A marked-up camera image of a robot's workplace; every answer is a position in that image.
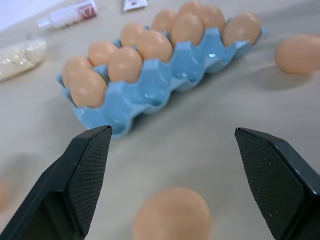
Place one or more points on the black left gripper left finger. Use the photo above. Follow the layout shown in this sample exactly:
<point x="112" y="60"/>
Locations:
<point x="62" y="195"/>

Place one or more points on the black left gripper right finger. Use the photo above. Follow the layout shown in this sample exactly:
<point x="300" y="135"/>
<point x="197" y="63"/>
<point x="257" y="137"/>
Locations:
<point x="280" y="185"/>

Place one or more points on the blue plastic egg tray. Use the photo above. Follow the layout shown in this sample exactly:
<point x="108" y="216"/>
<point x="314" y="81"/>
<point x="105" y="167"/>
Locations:
<point x="160" y="80"/>

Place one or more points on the brown egg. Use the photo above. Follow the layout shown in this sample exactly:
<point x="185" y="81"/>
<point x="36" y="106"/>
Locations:
<point x="101" y="51"/>
<point x="297" y="53"/>
<point x="125" y="65"/>
<point x="187" y="28"/>
<point x="155" y="46"/>
<point x="75" y="66"/>
<point x="87" y="87"/>
<point x="162" y="20"/>
<point x="215" y="17"/>
<point x="172" y="215"/>
<point x="131" y="32"/>
<point x="242" y="28"/>
<point x="191" y="6"/>

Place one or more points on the clear bag of white grains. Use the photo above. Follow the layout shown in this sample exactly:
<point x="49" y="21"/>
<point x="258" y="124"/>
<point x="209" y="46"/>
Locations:
<point x="20" y="58"/>

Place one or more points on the white bottle with red label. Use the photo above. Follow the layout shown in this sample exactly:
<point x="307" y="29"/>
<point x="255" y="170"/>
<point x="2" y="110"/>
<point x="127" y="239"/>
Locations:
<point x="72" y="13"/>

